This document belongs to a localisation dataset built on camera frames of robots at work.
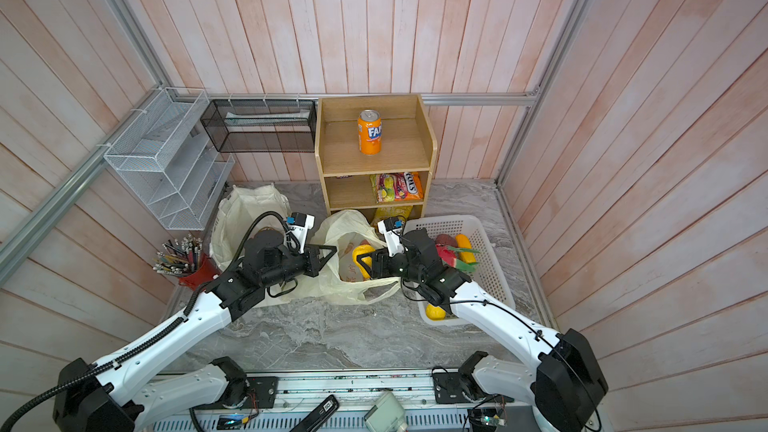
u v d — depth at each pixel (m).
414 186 0.93
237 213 0.88
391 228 0.69
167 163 0.73
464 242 0.96
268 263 0.57
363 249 0.76
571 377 0.39
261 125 1.07
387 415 0.66
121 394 0.40
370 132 0.77
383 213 1.07
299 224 0.65
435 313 0.81
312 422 0.66
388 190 0.92
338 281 0.70
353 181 0.98
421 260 0.59
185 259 0.85
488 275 0.87
